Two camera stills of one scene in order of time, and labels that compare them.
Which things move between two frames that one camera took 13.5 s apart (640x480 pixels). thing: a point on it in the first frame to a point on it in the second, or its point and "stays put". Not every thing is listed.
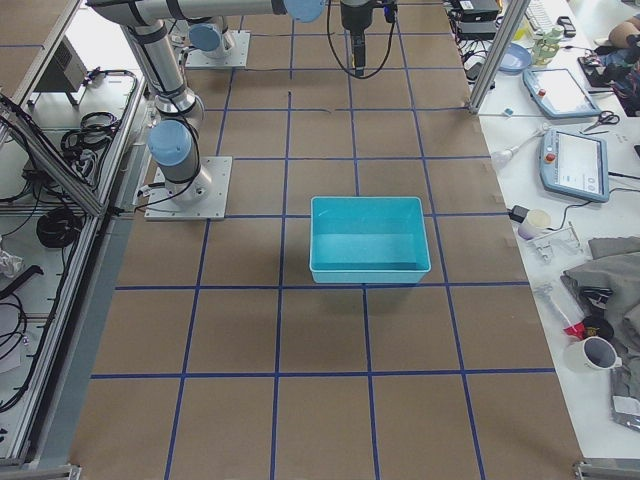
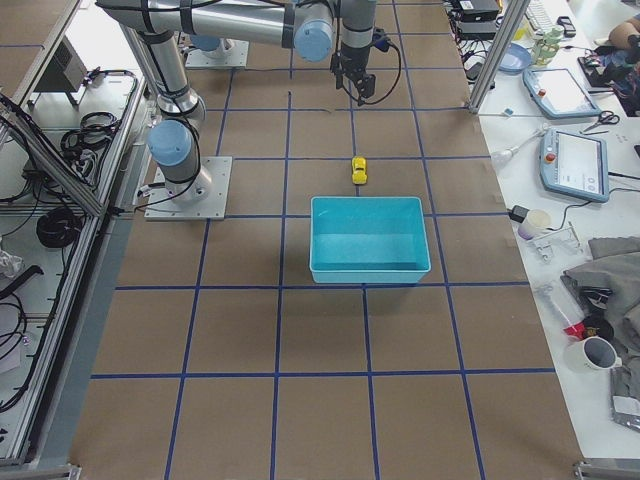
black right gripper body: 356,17 to 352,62
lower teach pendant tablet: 575,165 stays put
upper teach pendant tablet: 557,92 stays put
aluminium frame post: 512,18 stays put
